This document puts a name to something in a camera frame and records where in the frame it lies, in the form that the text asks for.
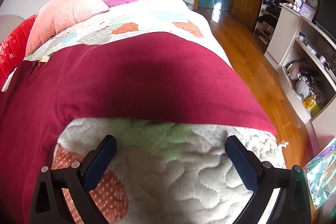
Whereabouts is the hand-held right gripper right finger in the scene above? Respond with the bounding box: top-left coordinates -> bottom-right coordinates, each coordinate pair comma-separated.
225,135 -> 313,224

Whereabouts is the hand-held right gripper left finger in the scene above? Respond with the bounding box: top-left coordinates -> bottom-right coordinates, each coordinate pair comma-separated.
30,135 -> 117,224

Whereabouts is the maroon knit garment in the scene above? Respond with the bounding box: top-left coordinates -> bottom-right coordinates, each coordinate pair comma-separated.
0,32 -> 279,224

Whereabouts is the patchwork quilt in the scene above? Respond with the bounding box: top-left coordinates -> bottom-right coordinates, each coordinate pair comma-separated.
25,0 -> 289,224

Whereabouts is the iridescent bag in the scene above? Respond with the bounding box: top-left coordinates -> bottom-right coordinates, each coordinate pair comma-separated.
303,136 -> 336,210

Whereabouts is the yellow bottle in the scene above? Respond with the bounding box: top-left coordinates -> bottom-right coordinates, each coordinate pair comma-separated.
303,97 -> 322,114

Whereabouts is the shoe rack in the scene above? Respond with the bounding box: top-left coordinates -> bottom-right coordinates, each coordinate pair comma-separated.
253,0 -> 305,46

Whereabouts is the white shelf desk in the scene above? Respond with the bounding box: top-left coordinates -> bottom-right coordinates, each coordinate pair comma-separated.
264,2 -> 336,125

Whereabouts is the red embroidered pillow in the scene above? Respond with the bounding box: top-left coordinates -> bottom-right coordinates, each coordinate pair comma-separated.
0,13 -> 38,83

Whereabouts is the pink pillow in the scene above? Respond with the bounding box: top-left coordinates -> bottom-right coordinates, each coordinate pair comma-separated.
25,0 -> 110,56

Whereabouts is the round glass side table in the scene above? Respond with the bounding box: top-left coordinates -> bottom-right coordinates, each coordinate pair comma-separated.
0,14 -> 25,42

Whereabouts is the purple clock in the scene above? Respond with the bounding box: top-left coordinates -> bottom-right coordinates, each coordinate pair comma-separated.
299,3 -> 316,22

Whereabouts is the black television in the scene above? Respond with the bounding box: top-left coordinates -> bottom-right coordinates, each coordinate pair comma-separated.
314,0 -> 336,41

